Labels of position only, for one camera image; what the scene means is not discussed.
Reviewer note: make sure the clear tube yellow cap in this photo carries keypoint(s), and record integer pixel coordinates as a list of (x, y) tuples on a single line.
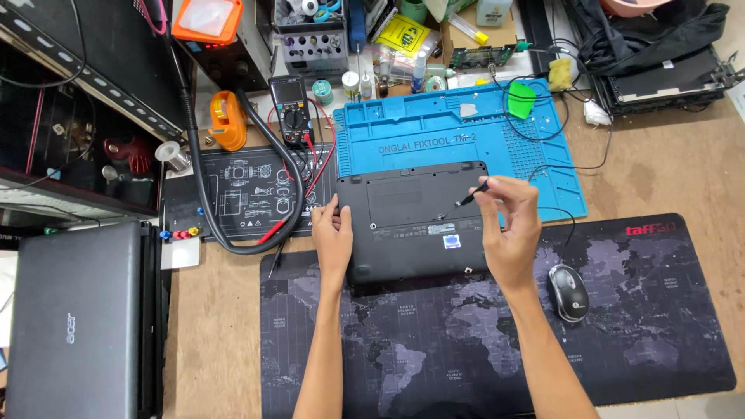
[(468, 29)]

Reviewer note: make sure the white paper card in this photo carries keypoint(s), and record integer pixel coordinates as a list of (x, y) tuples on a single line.
[(180, 253)]

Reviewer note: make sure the black cloth bag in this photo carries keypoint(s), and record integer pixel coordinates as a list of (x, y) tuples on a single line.
[(646, 35)]

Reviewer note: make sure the disassembled black laptop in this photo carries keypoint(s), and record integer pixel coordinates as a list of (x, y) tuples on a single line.
[(663, 84)]

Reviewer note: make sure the green plastic pick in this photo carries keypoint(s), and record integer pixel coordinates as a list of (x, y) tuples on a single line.
[(521, 100)]

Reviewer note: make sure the person's right hand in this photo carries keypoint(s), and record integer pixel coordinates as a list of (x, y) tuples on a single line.
[(512, 244)]

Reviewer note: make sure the cardboard box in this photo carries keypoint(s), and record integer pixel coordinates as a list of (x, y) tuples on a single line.
[(451, 35)]

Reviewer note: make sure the crumpled white tissue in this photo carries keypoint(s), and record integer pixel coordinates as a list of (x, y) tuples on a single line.
[(596, 112)]

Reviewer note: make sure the grey closed laptop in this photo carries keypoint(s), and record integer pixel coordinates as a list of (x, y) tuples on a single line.
[(75, 326)]

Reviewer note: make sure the green circuit board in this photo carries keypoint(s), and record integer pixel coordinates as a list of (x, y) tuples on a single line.
[(483, 56)]

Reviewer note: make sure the silver solder spool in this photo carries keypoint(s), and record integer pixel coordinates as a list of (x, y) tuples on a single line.
[(173, 156)]

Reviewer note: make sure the black screwdriver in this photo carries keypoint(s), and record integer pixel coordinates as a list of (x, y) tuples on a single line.
[(465, 201)]

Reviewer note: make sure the black printed work mat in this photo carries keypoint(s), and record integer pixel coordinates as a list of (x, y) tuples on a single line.
[(244, 195)]

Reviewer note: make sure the small clear dropper bottle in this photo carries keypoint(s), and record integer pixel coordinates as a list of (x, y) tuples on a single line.
[(366, 86)]

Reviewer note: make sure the black digital multimeter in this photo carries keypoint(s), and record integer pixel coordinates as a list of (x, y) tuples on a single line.
[(290, 110)]

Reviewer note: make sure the white plastic bottle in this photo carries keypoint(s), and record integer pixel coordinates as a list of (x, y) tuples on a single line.
[(494, 11)]

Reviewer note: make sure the pink bowl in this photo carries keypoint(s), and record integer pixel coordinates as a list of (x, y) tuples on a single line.
[(634, 7)]

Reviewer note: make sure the orange handheld tool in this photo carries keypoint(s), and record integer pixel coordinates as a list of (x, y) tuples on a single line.
[(227, 122)]

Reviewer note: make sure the person's left hand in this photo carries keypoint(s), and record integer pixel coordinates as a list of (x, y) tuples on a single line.
[(333, 241)]

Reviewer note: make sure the red multimeter probe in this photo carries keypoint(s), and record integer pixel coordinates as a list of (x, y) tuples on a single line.
[(272, 231)]

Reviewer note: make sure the black metal shelf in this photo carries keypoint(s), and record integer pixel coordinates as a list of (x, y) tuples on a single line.
[(75, 116)]

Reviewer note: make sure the white plastic piece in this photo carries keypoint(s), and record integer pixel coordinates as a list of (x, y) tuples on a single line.
[(468, 110)]

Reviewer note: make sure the yellow printed plastic bag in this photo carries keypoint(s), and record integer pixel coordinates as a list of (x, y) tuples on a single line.
[(404, 36)]

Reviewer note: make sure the blue white spray bottle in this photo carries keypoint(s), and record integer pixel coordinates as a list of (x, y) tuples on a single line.
[(418, 73)]

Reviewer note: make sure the coloured banana plugs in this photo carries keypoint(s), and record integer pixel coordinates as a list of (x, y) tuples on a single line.
[(181, 234)]

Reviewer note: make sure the blue silicone repair mat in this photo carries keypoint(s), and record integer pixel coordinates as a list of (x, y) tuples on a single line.
[(419, 128)]

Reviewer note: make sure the black multimeter probe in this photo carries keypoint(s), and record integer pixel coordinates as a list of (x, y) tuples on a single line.
[(279, 256)]

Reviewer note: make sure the black rework station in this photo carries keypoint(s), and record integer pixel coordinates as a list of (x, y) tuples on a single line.
[(238, 61)]

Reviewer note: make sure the small white bottle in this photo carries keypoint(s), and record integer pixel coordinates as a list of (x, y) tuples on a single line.
[(350, 84)]

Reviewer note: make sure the dark world map desk mat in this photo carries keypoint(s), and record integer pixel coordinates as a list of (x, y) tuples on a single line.
[(442, 349)]

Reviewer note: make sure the green cup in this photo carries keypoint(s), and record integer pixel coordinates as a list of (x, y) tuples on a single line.
[(414, 10)]

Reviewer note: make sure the grey tool organizer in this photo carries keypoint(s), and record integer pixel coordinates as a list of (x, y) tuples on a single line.
[(314, 49)]

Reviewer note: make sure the yellow sponge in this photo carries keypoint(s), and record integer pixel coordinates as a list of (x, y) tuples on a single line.
[(560, 74)]

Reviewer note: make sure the black silver computer mouse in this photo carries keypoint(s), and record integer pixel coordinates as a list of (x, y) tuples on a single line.
[(568, 293)]

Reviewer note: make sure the orange framed lamp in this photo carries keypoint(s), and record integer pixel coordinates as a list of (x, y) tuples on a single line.
[(206, 20)]

